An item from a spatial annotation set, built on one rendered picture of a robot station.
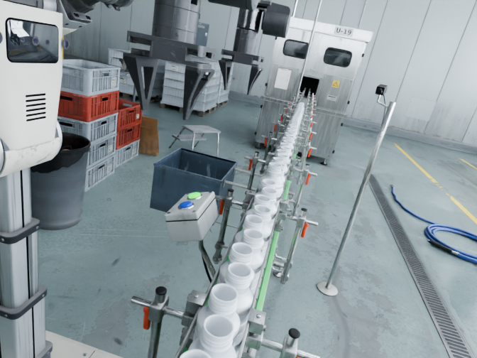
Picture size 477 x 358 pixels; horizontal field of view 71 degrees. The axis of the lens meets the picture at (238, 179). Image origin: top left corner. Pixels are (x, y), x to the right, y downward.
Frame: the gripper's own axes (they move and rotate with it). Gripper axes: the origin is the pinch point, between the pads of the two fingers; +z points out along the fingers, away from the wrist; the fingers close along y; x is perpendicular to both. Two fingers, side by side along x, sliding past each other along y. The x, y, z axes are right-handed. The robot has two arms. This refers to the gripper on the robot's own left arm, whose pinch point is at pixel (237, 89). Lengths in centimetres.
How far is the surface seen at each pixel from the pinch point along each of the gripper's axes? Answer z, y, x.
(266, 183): 20.8, -13.8, 8.5
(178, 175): 44, 28, -39
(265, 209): 21.8, -15.9, 22.5
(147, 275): 136, 56, -81
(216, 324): 23, -16, 57
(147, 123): 90, 171, -292
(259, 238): 21.0, -16.9, 36.6
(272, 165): 17.6, -14.0, 2.3
